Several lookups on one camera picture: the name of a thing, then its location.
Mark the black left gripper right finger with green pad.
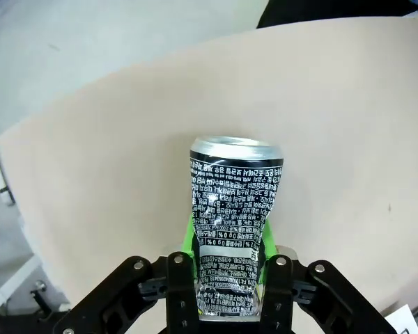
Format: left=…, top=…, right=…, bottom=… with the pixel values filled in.
left=259, top=218, right=398, bottom=334

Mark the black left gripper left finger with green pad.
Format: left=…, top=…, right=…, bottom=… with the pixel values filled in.
left=52, top=214, right=200, bottom=334

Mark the crushed black soda can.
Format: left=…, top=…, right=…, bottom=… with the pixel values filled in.
left=187, top=135, right=286, bottom=321

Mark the white paper label handwritten text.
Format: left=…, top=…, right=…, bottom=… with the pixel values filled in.
left=384, top=303, right=418, bottom=334

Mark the white bolted mounting bracket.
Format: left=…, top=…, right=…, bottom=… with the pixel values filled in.
left=0, top=253, right=71, bottom=334

